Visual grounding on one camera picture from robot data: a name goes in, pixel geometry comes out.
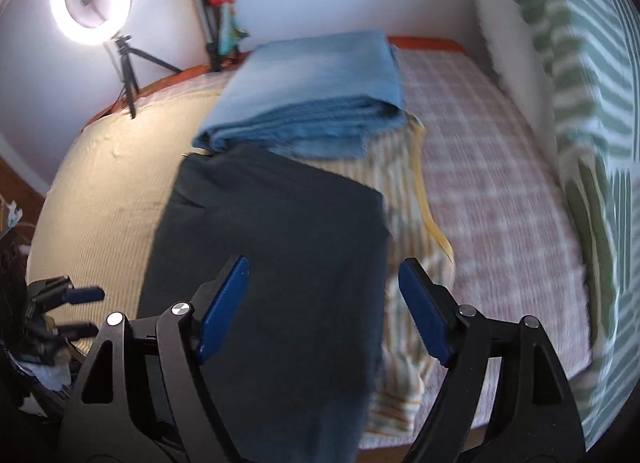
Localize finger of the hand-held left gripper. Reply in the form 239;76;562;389
64;286;106;305
52;323;101;342

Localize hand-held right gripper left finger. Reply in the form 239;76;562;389
57;255;251;463

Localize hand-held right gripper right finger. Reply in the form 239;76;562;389
398;258;587;463

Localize dark green pants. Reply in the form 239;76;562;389
137;143;394;463

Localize white crumpled cloth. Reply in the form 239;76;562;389
0;198;25;230

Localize yellow striped bed sheet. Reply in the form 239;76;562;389
25;78;457;438

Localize pink checked blanket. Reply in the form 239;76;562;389
360;45;595;444

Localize folded blue blanket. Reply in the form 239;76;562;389
192;30;407;160

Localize green patterned white duvet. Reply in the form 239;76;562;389
476;0;640;450

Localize silver tripod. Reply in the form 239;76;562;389
179;0;224;74

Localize orange wooden bed frame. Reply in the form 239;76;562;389
82;35;467;131

